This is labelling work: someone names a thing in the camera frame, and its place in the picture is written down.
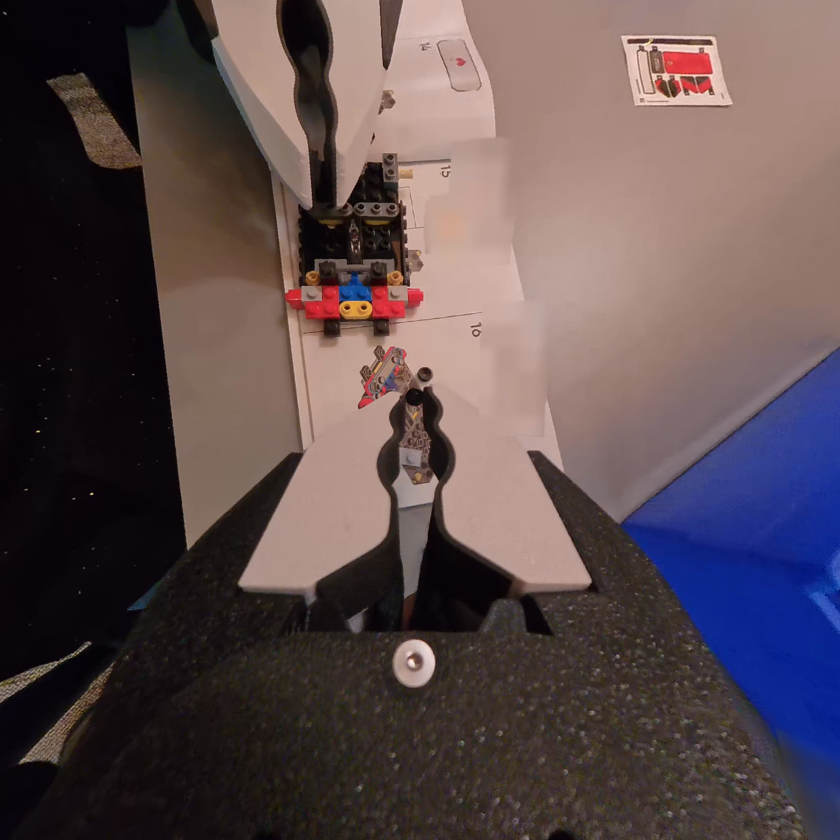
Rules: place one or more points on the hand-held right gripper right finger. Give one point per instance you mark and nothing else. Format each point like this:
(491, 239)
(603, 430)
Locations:
(502, 518)

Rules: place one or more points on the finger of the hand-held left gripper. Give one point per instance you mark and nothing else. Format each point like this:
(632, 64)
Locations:
(358, 72)
(259, 72)

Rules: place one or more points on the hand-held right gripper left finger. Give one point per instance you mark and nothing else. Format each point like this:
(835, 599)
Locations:
(315, 518)

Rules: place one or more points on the small black lego piece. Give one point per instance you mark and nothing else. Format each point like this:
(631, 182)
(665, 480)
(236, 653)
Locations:
(414, 397)

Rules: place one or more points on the black red blue lego model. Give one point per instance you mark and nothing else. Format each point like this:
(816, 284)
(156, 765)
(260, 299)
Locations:
(358, 262)

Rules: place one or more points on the white lego instruction booklet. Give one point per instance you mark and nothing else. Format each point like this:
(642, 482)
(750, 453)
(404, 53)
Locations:
(459, 216)

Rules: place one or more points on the lego sticker sheet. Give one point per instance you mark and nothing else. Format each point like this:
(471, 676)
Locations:
(676, 71)

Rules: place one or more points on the blue plastic bin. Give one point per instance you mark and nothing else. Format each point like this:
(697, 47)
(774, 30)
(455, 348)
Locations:
(754, 558)

